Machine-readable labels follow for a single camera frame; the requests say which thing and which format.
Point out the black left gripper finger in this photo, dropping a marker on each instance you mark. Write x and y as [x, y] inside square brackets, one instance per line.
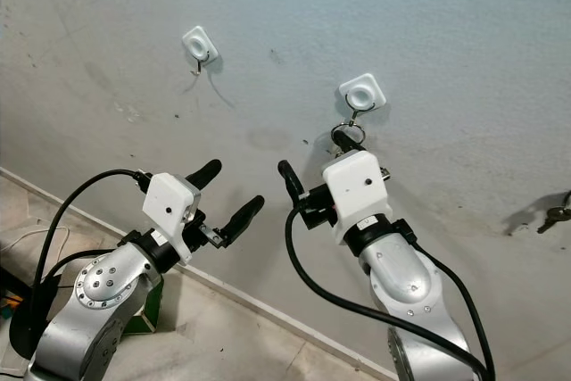
[244, 217]
[204, 173]

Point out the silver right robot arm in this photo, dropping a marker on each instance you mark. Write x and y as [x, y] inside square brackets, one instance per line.
[397, 278]

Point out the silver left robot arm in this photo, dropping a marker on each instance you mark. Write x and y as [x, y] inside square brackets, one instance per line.
[103, 292]

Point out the green box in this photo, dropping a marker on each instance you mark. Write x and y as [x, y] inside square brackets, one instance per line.
[145, 311]

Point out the colourful small box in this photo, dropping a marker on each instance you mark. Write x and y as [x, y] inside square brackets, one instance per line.
[9, 304]

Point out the black round object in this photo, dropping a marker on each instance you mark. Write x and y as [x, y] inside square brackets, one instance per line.
[22, 338]

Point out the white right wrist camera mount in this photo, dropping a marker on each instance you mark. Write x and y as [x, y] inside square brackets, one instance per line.
[352, 186]

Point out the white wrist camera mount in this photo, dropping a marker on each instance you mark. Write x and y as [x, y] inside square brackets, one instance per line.
[169, 207]
[352, 186]

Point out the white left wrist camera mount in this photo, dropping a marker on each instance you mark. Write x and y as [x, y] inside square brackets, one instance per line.
[169, 207]

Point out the white square wall hook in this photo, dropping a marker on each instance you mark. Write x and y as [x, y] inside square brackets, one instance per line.
[199, 42]
[362, 94]

